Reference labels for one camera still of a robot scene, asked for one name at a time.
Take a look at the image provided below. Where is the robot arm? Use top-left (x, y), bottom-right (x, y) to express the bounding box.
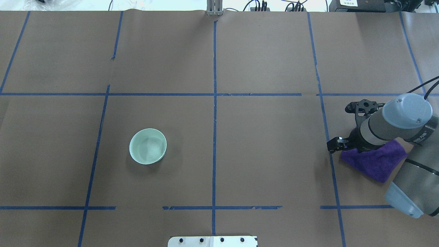
top-left (327, 93), bottom-right (439, 219)

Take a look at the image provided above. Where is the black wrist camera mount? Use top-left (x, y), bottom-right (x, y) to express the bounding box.
top-left (345, 99), bottom-right (385, 128)

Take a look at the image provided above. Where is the aluminium frame post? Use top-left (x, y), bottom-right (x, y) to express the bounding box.
top-left (206, 0), bottom-right (224, 16)

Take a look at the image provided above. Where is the mint green bowl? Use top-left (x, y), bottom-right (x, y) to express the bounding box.
top-left (129, 128), bottom-right (167, 165)

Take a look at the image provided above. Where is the black box device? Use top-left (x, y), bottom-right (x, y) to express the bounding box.
top-left (328, 0), bottom-right (386, 13)

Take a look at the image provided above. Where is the purple cloth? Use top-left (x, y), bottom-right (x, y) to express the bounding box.
top-left (341, 140), bottom-right (408, 183)

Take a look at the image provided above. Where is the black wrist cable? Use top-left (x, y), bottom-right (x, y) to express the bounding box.
top-left (407, 76), bottom-right (439, 101)

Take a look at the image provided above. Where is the white pillar with base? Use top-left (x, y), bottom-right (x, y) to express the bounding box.
top-left (167, 236), bottom-right (258, 247)

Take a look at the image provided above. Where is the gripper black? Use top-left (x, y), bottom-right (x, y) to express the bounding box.
top-left (327, 128), bottom-right (381, 153)

